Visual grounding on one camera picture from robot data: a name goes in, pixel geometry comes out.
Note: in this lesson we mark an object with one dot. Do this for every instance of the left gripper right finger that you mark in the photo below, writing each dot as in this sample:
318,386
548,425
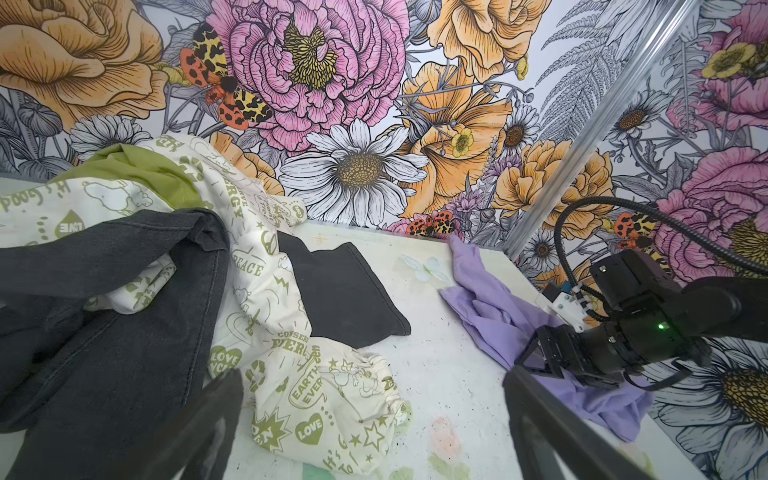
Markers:
545,432

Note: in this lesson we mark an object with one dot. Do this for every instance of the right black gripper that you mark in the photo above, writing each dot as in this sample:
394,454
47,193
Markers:
602,357

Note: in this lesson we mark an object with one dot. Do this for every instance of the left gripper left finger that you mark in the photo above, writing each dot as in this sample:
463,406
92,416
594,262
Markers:
168,427

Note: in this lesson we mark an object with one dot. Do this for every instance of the lilac purple cloth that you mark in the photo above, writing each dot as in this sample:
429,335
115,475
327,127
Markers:
501,325

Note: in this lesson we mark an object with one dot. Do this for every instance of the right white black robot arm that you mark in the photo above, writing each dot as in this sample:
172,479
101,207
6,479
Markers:
707,308

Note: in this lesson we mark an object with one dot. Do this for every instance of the dark grey denim cloth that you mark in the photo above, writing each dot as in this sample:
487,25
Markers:
105,334

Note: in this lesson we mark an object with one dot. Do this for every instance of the cream printed cloth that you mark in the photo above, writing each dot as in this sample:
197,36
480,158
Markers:
312,399

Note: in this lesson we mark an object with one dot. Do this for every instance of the black cloth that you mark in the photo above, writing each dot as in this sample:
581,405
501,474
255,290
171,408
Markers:
345,301

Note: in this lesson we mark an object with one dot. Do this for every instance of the green cloth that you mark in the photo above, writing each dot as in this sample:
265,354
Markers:
133,163

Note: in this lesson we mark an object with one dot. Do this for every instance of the right aluminium corner post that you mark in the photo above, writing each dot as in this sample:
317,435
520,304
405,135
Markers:
651,47

